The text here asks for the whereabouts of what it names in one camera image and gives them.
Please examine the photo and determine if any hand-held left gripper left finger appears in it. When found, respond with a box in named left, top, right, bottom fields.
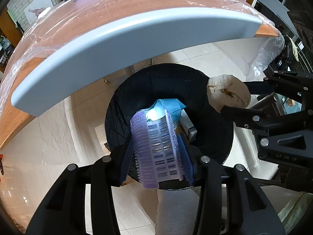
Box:
left=26, top=135, right=134, bottom=235

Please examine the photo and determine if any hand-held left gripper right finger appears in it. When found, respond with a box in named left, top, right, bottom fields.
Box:
left=176, top=135, right=286, bottom=235

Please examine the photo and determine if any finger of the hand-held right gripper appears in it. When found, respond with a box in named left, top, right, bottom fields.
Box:
left=220, top=105, right=313, bottom=129
left=245, top=70, right=313, bottom=104

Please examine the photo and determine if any white tissue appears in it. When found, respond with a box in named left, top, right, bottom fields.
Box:
left=207, top=75, right=251, bottom=112

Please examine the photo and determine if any small white carton box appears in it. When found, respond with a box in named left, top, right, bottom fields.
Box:
left=180, top=110, right=198, bottom=141

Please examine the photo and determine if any blue drawstring cloth bag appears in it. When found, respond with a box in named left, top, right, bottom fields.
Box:
left=145, top=98, right=187, bottom=121

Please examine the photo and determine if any black trash bin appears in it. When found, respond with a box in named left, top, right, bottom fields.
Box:
left=105, top=64, right=234, bottom=191

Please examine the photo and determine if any person's grey trouser leg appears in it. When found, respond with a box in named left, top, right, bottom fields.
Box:
left=156, top=188, right=201, bottom=235

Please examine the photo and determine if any clear plastic table cover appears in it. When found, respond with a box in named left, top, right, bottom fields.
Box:
left=0, top=0, right=285, bottom=137

